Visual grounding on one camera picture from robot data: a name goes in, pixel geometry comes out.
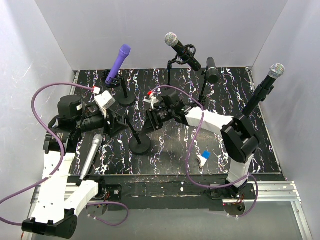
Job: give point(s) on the blue white small card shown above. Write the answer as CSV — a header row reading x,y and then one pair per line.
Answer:
x,y
203,158

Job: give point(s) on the black microphone silver grille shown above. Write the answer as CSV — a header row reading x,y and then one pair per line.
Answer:
x,y
275,71

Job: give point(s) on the small black tripod stand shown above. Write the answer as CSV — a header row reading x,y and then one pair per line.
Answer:
x,y
202,98

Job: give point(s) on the black tripod stand with shockmount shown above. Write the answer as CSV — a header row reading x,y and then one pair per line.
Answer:
x,y
170,75

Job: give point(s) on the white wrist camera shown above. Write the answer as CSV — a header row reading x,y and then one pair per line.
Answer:
x,y
104,101
151,99

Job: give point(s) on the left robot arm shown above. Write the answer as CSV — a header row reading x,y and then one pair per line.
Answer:
x,y
54,214

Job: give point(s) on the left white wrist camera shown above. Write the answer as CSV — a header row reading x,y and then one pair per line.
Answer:
x,y
104,101

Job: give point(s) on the right round-base mic stand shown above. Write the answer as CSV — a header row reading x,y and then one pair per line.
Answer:
x,y
259,95

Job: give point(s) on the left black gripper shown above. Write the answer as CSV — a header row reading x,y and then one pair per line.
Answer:
x,y
115,125

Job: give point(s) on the aluminium frame rail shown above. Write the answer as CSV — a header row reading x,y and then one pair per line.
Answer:
x,y
266,192

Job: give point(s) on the black glitter microphone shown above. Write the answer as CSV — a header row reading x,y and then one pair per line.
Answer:
x,y
172,41

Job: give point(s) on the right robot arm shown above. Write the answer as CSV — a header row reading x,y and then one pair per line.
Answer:
x,y
239,137

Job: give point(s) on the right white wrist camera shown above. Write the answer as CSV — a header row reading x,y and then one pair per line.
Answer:
x,y
151,99

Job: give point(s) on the black shotgun microphone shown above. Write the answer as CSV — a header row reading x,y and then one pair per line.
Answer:
x,y
212,74

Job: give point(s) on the black round-base mic stand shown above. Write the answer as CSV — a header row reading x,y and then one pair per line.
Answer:
x,y
139,144

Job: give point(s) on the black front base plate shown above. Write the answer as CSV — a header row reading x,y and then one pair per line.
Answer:
x,y
168,192

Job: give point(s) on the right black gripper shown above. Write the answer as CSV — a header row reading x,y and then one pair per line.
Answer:
x,y
152,122

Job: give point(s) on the purple microphone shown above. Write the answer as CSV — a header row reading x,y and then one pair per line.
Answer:
x,y
124,52

